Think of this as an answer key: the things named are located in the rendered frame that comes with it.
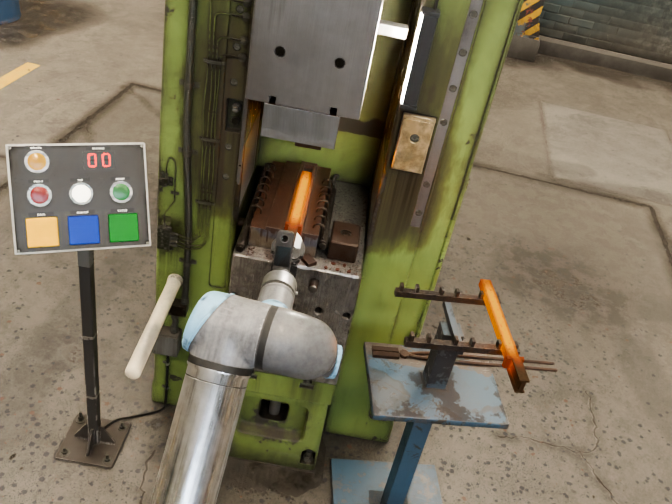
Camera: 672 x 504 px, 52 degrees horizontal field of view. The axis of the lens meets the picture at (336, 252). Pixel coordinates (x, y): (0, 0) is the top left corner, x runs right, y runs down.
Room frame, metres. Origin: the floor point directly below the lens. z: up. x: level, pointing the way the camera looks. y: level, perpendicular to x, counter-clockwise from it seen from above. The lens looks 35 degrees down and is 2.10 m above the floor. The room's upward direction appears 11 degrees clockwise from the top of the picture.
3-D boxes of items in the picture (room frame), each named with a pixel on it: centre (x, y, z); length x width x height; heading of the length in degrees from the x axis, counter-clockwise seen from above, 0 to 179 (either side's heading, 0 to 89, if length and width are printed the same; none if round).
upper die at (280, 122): (1.88, 0.16, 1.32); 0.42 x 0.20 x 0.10; 2
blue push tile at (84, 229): (1.46, 0.66, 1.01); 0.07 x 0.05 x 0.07; 117
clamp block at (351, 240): (1.73, -0.02, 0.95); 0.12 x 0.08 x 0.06; 2
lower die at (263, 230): (1.88, 0.16, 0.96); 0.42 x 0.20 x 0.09; 2
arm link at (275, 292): (1.33, 0.12, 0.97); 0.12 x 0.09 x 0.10; 2
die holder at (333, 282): (1.89, 0.11, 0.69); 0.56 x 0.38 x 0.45; 2
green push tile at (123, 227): (1.50, 0.57, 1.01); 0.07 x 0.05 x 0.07; 117
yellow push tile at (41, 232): (1.41, 0.75, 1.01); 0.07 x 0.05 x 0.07; 117
